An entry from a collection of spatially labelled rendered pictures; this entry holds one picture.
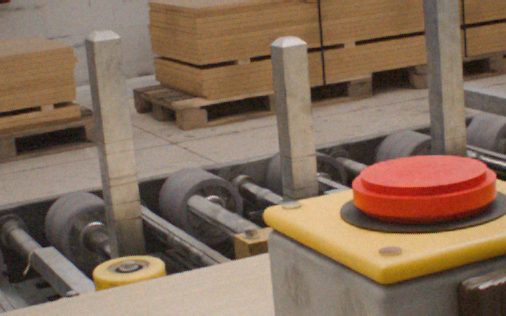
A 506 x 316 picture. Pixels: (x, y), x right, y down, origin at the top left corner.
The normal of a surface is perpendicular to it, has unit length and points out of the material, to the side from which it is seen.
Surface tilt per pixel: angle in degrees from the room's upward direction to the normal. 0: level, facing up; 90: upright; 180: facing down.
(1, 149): 90
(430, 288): 75
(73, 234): 90
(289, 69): 90
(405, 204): 90
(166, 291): 0
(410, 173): 0
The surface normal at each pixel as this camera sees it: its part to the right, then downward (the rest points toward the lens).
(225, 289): -0.09, -0.97
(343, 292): -0.90, 0.18
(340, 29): 0.44, 0.17
